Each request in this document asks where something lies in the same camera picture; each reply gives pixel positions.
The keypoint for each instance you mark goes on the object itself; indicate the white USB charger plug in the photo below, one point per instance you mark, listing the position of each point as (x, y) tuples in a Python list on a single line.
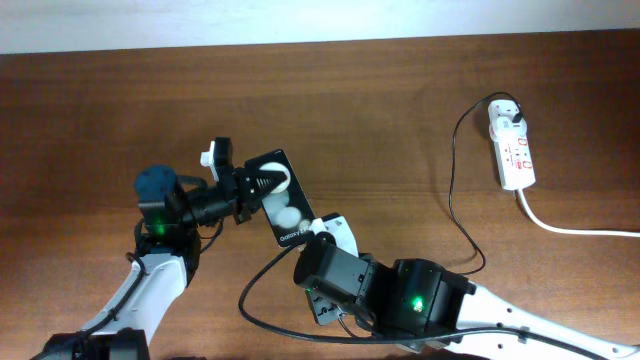
[(506, 121)]

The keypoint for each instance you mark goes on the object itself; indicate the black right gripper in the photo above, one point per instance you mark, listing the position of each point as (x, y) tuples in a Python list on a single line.
[(323, 311)]

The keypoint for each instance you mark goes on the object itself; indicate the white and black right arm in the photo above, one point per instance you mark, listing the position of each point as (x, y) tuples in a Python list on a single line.
[(424, 305)]

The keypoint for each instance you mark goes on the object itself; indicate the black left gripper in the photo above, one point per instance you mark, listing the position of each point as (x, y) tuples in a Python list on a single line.
[(250, 198)]

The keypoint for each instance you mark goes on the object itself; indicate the white power strip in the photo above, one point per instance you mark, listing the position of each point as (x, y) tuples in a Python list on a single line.
[(515, 165)]

